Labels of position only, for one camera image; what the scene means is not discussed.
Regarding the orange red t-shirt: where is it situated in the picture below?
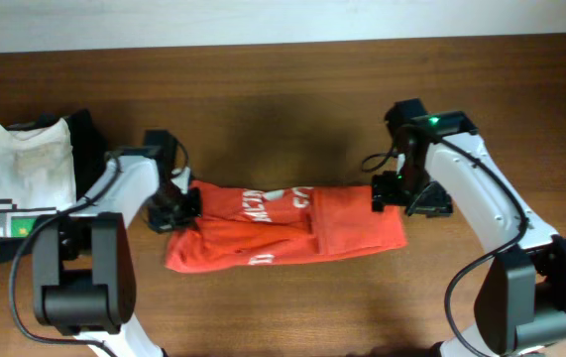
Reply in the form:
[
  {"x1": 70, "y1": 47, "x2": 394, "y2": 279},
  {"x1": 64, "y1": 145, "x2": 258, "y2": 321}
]
[{"x1": 165, "y1": 180, "x2": 407, "y2": 274}]

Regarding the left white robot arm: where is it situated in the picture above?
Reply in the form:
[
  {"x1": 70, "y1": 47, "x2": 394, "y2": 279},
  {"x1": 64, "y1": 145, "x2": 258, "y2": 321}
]
[{"x1": 27, "y1": 140, "x2": 200, "y2": 356}]

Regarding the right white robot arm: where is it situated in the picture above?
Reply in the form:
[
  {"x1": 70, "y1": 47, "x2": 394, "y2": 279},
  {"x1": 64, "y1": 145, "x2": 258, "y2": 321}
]
[{"x1": 372, "y1": 109, "x2": 566, "y2": 356}]

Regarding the folded black garment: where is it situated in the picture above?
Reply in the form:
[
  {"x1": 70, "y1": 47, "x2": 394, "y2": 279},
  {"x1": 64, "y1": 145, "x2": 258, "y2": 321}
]
[{"x1": 0, "y1": 109, "x2": 107, "y2": 264}]

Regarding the folded white pixel-print t-shirt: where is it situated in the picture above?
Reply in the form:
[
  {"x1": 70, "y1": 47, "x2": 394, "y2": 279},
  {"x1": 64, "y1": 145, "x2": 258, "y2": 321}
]
[{"x1": 0, "y1": 119, "x2": 76, "y2": 239}]

